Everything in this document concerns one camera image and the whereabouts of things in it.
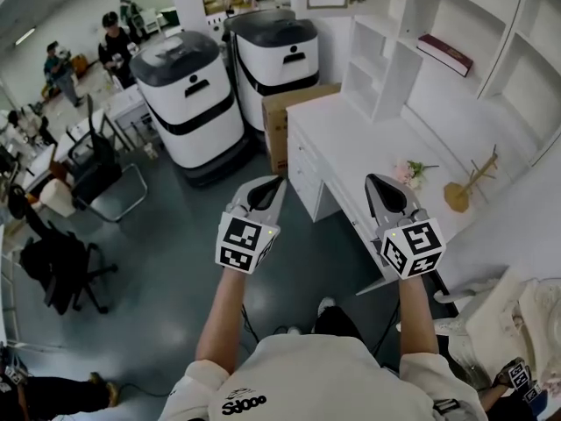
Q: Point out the dark red book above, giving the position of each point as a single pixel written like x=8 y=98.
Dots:
x=445 y=53

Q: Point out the black metal-frame chair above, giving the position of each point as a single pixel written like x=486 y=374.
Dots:
x=98 y=165

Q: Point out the person's right forearm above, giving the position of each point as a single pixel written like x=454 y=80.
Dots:
x=416 y=323

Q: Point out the white shelf cabinet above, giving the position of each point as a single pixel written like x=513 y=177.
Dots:
x=460 y=20

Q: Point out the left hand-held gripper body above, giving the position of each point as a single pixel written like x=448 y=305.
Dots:
x=239 y=235

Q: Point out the wooden branch stand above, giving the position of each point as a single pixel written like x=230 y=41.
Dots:
x=458 y=195

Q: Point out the white machine with dark lid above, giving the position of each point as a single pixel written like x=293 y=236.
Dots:
x=276 y=59
x=193 y=116

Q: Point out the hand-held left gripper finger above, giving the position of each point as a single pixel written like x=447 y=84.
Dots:
x=277 y=211
x=242 y=191

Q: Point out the brown cardboard box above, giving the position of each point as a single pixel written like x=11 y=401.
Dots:
x=276 y=121

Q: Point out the black office chair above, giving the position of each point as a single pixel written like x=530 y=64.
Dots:
x=57 y=266

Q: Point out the paper cup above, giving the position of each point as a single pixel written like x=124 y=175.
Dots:
x=151 y=151

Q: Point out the person's white shoe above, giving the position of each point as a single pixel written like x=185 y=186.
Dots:
x=294 y=330
x=326 y=305

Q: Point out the white desk with drawers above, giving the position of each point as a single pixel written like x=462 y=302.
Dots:
x=364 y=147

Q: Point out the white round stool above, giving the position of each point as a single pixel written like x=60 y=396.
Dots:
x=57 y=197

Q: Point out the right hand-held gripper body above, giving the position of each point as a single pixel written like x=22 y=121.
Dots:
x=416 y=244

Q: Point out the white ornate chair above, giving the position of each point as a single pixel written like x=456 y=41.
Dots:
x=495 y=314

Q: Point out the person's left forearm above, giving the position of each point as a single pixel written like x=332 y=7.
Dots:
x=219 y=314

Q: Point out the person's white shirt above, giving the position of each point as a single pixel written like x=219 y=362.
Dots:
x=315 y=380

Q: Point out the white table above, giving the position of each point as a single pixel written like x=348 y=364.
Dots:
x=79 y=132
x=127 y=105

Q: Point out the person's black trousers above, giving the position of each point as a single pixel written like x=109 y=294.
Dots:
x=337 y=323

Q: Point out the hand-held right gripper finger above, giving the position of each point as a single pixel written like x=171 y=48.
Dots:
x=375 y=213
x=408 y=198

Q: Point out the pink flower bouquet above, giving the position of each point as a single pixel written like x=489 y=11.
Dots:
x=412 y=173

